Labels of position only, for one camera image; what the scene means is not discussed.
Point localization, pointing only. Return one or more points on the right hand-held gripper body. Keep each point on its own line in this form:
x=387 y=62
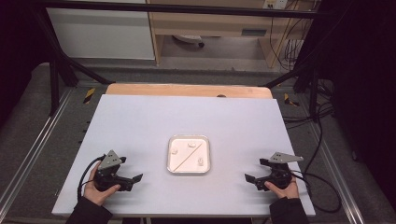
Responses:
x=280 y=174

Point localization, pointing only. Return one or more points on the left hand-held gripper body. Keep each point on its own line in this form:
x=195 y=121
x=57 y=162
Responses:
x=109 y=161

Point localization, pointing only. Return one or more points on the small white food piece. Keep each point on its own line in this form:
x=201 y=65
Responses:
x=192 y=144
x=174 y=151
x=200 y=161

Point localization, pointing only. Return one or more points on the thin wooden skewer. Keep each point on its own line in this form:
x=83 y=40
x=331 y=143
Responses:
x=187 y=157

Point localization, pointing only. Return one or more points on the square metal tray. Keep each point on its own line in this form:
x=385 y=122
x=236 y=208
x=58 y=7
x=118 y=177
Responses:
x=182 y=146

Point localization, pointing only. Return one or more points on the person's right hand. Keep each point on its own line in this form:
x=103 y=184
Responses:
x=288 y=193

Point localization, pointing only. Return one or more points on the person's left hand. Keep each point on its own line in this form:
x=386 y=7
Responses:
x=95 y=194

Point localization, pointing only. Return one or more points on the yellow black tape strip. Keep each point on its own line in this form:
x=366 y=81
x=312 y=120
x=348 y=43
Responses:
x=89 y=95
x=290 y=100

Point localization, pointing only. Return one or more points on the wooden table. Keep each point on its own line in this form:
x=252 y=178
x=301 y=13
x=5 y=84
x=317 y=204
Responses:
x=186 y=90

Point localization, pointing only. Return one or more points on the black curtain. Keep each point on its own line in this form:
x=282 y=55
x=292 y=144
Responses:
x=367 y=93
x=15 y=46

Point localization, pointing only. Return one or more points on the white cabinet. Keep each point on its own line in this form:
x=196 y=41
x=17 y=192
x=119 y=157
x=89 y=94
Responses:
x=99 y=34

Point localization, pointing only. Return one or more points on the office chair base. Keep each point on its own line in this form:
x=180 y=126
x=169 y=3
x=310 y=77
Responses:
x=188 y=38

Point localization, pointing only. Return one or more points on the light wooden desk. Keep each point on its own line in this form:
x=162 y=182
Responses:
x=202 y=23

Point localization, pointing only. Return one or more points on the aluminium floor rail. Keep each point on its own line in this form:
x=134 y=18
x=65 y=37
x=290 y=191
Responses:
x=337 y=174
x=40 y=133

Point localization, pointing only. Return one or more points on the black metal frame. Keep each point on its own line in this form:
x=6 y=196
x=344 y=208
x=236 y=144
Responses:
x=174 y=8

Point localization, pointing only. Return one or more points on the white wall outlet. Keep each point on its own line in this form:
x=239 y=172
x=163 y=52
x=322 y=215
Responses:
x=275 y=3

